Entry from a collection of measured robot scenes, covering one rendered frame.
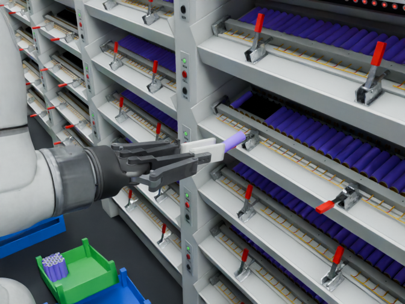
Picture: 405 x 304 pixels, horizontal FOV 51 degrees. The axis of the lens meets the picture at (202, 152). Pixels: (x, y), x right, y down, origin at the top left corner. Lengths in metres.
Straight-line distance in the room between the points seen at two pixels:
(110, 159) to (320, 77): 0.40
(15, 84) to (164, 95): 0.76
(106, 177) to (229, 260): 0.71
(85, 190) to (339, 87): 0.44
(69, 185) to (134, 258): 1.23
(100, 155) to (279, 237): 0.54
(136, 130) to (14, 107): 0.99
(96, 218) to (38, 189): 1.48
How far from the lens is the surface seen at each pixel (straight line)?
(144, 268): 1.73
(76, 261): 1.80
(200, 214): 1.23
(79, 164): 0.56
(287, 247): 0.99
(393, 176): 0.82
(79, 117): 2.11
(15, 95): 0.53
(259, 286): 1.17
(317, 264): 0.96
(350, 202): 0.80
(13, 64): 0.54
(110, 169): 0.58
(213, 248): 1.27
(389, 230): 0.77
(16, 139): 0.53
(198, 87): 1.05
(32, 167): 0.54
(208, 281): 1.43
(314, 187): 0.84
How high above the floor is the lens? 1.18
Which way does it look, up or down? 28 degrees down
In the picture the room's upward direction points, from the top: straight up
